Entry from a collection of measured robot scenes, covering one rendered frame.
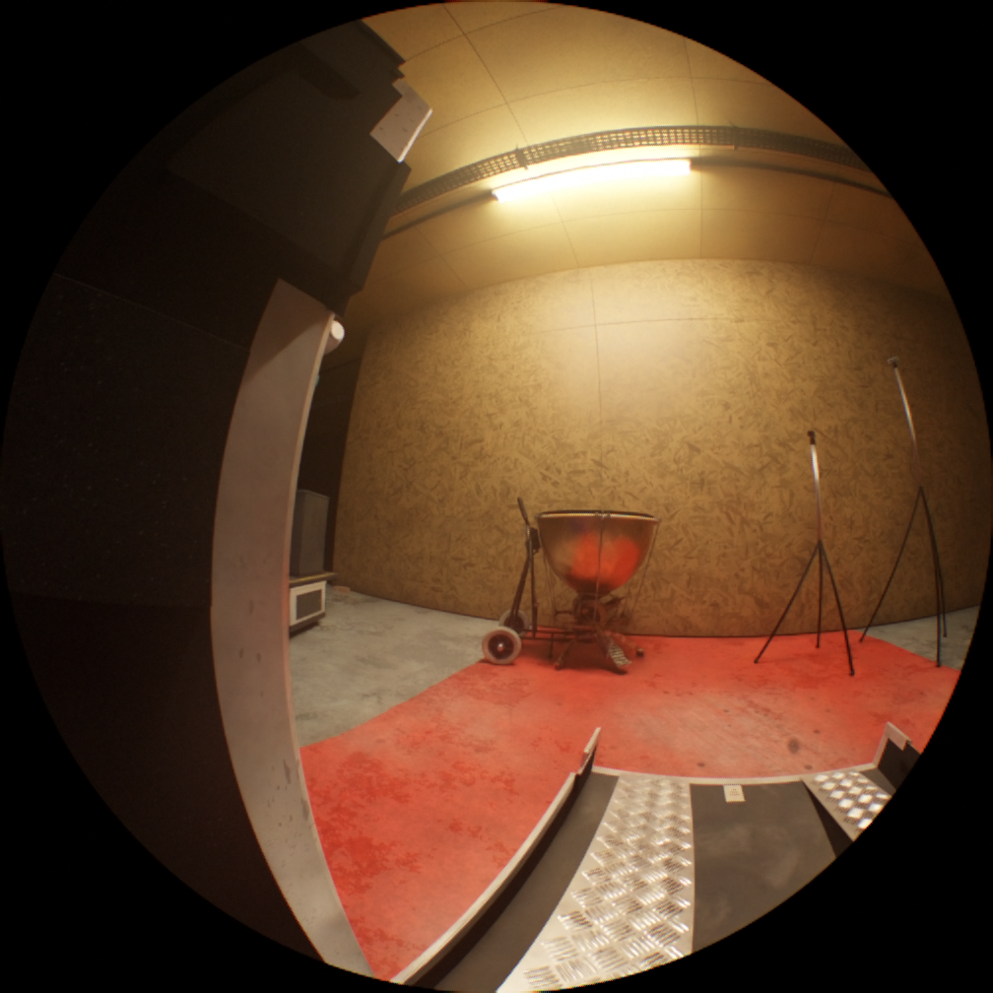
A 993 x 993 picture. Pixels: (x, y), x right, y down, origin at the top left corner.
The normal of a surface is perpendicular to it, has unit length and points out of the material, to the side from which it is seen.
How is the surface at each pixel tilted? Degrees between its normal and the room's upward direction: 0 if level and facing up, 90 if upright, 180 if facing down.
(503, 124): 180
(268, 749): 90
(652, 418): 90
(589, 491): 90
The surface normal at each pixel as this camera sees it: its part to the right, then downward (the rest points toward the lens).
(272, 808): 0.88, -0.01
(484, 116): -0.06, 0.99
